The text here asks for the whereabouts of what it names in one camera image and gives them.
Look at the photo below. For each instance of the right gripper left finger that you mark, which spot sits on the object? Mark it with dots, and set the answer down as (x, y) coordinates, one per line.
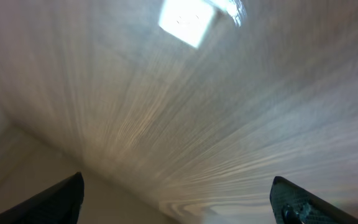
(59, 204)

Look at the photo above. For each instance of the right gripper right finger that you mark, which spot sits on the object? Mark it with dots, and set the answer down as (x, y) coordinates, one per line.
(292, 204)

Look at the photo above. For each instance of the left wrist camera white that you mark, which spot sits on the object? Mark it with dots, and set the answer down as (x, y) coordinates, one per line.
(189, 20)

